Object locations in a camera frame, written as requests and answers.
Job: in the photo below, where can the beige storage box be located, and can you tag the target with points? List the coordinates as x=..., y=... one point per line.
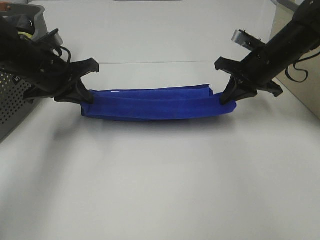
x=304, y=81

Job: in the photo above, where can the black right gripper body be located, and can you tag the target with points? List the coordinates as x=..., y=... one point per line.
x=258, y=70

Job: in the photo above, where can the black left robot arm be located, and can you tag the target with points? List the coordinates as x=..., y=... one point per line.
x=11, y=50

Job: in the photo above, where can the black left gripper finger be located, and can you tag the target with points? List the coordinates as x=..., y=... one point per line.
x=77, y=93
x=78, y=69

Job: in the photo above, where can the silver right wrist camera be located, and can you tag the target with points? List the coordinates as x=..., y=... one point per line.
x=242, y=38

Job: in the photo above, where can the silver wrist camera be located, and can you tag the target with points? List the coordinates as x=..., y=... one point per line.
x=242, y=38
x=52, y=39

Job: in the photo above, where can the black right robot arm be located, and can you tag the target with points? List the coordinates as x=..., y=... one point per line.
x=300, y=35

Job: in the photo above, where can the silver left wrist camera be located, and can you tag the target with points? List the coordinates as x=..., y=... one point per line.
x=52, y=39

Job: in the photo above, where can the grey perforated plastic basket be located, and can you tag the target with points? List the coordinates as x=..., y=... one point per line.
x=30, y=19

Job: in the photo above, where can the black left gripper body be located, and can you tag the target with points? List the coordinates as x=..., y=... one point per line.
x=46, y=68

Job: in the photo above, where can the blue microfibre towel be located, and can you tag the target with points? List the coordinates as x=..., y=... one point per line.
x=160, y=104

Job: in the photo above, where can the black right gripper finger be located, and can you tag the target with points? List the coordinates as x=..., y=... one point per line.
x=236, y=90
x=232, y=67

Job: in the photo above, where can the yellow-green towel in basket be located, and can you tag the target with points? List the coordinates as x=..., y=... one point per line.
x=25, y=34

